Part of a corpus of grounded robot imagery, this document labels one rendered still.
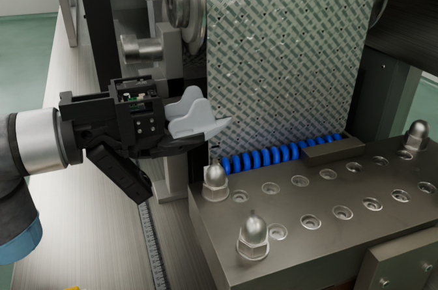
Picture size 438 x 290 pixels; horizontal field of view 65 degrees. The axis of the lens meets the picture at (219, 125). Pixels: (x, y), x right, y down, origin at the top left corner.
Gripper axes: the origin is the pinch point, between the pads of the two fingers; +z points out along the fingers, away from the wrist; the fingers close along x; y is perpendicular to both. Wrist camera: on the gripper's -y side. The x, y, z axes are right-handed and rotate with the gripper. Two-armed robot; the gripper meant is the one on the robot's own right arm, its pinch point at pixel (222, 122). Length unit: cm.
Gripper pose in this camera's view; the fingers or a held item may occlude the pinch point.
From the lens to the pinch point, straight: 48.3
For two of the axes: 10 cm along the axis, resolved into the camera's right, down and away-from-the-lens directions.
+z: 9.4, -1.7, 2.8
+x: -3.3, -4.9, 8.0
